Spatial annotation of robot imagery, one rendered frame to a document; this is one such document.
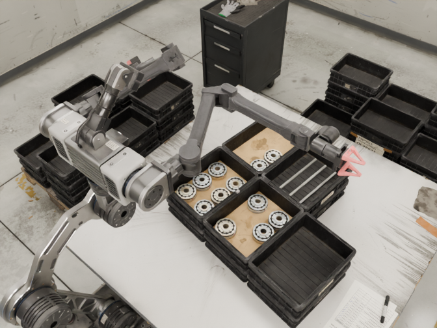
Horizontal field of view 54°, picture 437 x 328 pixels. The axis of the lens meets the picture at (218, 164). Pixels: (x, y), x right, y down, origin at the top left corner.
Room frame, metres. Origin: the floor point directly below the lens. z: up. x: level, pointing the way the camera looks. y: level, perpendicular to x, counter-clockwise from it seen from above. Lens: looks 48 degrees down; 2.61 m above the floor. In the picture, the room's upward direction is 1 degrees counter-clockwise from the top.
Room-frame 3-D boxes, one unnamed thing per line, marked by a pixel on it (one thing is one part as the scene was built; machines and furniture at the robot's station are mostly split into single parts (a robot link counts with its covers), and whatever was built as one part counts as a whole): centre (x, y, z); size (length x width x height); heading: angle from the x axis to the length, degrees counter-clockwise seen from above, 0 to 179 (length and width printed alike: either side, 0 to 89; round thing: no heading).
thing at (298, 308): (0.94, -0.36, 0.92); 0.40 x 0.30 x 0.02; 132
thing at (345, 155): (1.01, -0.48, 1.47); 0.09 x 0.07 x 0.07; 48
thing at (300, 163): (1.43, -0.46, 0.87); 0.40 x 0.30 x 0.11; 132
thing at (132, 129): (2.25, 0.68, 0.31); 0.40 x 0.30 x 0.34; 139
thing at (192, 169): (1.04, 0.11, 1.44); 0.10 x 0.09 x 0.05; 139
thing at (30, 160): (2.21, 1.25, 0.26); 0.40 x 0.30 x 0.23; 139
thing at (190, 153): (1.22, 0.04, 1.45); 0.45 x 0.14 x 0.10; 169
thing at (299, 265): (0.94, -0.36, 0.87); 0.40 x 0.30 x 0.11; 132
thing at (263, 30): (3.24, -0.24, 0.45); 0.60 x 0.45 x 0.90; 139
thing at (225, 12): (3.20, -0.10, 0.88); 0.25 x 0.19 x 0.03; 139
